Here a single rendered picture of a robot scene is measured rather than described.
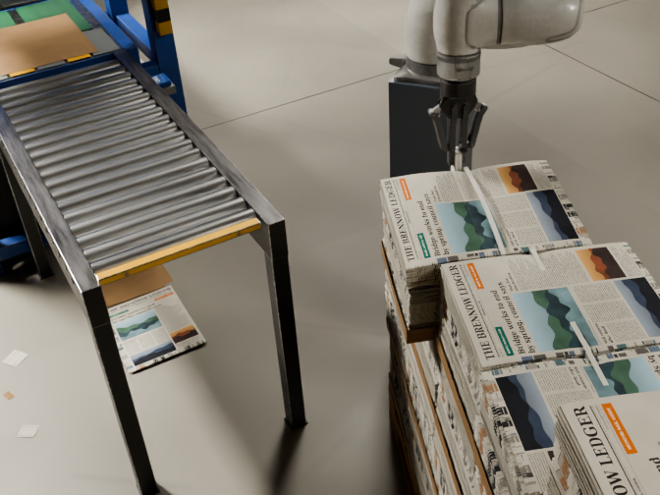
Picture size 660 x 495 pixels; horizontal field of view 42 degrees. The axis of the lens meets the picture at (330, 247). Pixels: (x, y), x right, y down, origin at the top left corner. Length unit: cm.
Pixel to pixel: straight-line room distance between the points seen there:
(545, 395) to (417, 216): 52
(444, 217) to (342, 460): 113
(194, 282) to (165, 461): 87
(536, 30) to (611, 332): 61
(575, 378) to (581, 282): 25
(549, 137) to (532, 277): 263
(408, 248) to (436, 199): 16
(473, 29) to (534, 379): 71
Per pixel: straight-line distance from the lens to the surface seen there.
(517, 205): 181
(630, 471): 104
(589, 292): 162
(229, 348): 307
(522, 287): 161
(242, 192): 238
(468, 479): 173
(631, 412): 110
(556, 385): 143
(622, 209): 377
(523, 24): 175
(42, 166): 270
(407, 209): 178
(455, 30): 175
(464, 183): 186
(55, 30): 365
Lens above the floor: 208
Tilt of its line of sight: 37 degrees down
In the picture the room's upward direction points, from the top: 4 degrees counter-clockwise
